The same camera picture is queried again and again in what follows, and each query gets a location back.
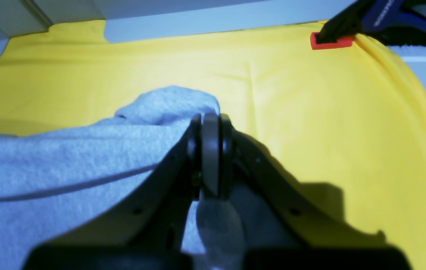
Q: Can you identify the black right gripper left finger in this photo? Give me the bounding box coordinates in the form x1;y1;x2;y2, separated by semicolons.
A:
23;114;201;270

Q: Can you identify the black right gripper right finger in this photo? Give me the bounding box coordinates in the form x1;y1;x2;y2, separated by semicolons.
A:
202;113;411;270

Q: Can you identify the grey t-shirt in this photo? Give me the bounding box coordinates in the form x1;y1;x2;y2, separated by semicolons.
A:
0;85;300;270

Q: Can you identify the yellow table cloth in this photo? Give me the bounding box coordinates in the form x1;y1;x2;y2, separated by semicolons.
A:
0;21;426;270

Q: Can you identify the blue red table clamp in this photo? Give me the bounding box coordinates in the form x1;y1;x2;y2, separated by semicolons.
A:
310;0;426;50

